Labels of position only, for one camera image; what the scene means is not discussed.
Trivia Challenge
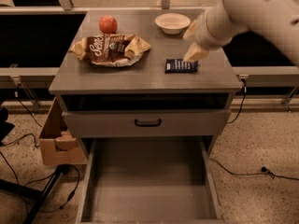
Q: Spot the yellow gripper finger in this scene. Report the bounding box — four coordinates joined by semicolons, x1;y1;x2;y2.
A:
183;42;209;63
183;20;197;40

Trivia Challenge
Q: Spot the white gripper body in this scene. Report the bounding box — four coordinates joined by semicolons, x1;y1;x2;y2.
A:
194;3;233;50

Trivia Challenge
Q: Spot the dark blue rxbar wrapper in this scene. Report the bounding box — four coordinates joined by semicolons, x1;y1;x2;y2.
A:
164;59;198;73

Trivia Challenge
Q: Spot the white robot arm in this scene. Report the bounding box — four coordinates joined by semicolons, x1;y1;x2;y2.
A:
183;0;299;64

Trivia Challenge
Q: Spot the grey drawer cabinet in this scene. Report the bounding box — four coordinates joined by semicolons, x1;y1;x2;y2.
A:
50;9;242;151

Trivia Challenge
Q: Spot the closed grey top drawer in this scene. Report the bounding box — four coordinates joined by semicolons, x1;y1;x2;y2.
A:
63;110;230;138

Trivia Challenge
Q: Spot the open grey middle drawer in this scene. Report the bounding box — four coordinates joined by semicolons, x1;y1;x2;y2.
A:
76;137;224;224

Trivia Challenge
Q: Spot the white bowl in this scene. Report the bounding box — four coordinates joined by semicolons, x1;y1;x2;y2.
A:
155;13;191;35

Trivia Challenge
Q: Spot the red apple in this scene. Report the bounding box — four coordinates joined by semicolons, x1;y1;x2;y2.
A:
99;15;118;34

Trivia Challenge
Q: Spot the brown chip bag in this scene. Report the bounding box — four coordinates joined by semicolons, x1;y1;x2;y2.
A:
70;34;151;67

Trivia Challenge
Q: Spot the cardboard box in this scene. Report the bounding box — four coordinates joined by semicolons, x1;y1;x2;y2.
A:
38;99;87;165

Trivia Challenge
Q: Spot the black tripod stand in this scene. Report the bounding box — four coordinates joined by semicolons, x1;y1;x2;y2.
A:
0;164;71;224

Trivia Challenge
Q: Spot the black hanging power cable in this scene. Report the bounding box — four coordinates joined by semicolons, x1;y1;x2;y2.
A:
226;77;247;125

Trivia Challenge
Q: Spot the black drawer handle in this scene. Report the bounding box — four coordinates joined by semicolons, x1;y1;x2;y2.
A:
135;119;162;128

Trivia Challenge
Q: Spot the black floor cable right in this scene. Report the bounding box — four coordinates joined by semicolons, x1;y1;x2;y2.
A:
208;157;299;182

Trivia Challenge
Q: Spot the black floor cable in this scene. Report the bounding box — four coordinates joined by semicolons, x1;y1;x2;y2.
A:
208;157;299;182
0;133;80;215

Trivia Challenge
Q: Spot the black floor cable left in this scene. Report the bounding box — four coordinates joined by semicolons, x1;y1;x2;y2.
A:
0;133;80;215

